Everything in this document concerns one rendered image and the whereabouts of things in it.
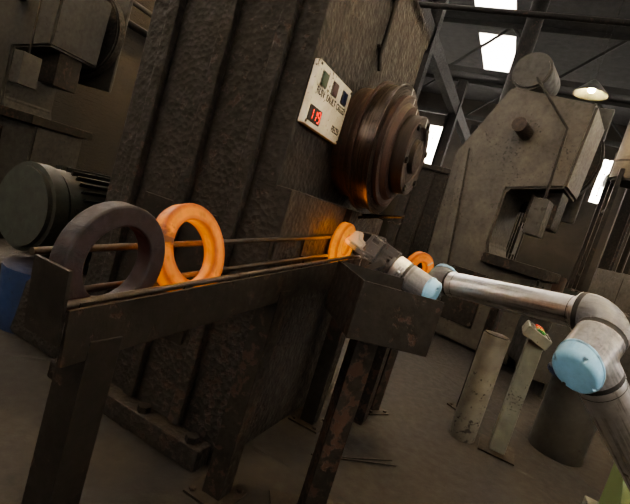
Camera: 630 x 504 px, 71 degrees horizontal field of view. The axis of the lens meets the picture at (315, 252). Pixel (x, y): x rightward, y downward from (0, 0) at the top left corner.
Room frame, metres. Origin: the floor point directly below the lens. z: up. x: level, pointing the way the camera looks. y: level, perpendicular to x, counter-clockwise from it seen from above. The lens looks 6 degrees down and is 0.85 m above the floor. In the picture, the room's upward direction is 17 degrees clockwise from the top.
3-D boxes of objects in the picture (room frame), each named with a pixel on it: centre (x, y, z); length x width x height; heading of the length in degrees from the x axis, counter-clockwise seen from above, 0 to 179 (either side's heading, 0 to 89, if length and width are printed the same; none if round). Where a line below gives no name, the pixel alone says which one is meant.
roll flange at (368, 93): (1.70, -0.06, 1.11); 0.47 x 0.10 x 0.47; 157
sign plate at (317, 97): (1.40, 0.10, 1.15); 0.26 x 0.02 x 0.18; 157
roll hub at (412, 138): (1.63, -0.23, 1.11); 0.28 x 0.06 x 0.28; 157
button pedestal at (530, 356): (2.00, -1.08, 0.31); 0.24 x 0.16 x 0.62; 157
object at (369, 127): (1.66, -0.14, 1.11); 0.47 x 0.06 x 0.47; 157
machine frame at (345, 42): (1.83, 0.26, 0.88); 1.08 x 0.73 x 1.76; 157
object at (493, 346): (2.02, -0.92, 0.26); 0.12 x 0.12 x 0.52
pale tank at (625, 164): (8.90, -5.58, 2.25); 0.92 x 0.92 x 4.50
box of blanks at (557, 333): (3.41, -2.29, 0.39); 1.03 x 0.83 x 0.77; 82
